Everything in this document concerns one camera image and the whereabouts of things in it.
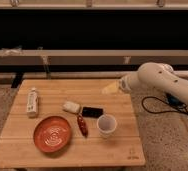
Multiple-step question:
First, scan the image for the yellow pusher tip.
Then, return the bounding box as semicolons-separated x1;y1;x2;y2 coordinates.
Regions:
102;81;119;94

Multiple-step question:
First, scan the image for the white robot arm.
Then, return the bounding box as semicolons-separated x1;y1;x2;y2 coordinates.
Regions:
119;62;188;105

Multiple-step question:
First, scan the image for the black eraser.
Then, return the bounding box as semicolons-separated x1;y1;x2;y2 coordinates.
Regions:
82;107;103;118

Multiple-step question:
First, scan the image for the black cable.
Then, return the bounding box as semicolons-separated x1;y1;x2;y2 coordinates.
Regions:
141;95;188;168

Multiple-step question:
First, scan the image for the white bottle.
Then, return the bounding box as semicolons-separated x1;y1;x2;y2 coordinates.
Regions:
26;87;38;118

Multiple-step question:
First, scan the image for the white cup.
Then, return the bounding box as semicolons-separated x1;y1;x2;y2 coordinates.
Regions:
96;114;117;138

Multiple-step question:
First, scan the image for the wooden table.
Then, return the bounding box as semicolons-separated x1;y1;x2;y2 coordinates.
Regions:
0;79;145;168

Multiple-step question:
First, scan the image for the orange plate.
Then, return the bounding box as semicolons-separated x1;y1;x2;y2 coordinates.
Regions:
33;116;72;153

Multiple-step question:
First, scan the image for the red chili pepper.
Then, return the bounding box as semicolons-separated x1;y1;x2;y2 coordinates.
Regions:
77;115;88;137

